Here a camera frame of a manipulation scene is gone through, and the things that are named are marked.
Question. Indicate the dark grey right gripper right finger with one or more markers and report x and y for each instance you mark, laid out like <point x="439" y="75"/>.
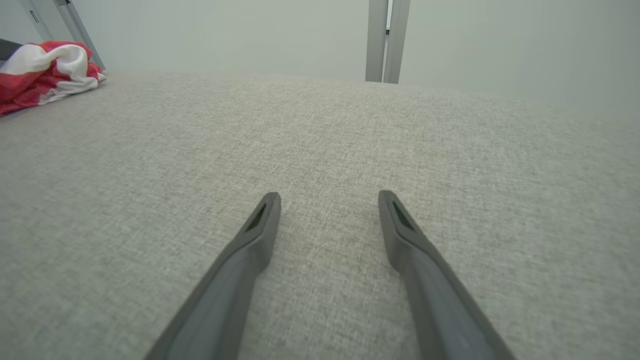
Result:
<point x="440" y="310"/>

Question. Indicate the grey metal door frame post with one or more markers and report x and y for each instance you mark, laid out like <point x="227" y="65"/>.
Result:
<point x="375" y="40"/>

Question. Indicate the red and white garment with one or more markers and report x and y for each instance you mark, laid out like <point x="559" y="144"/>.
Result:
<point x="45" y="75"/>

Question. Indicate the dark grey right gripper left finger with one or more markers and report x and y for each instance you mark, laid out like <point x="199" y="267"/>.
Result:
<point x="225" y="300"/>

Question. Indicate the grey fabric sofa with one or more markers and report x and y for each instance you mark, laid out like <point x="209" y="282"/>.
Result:
<point x="320" y="150"/>

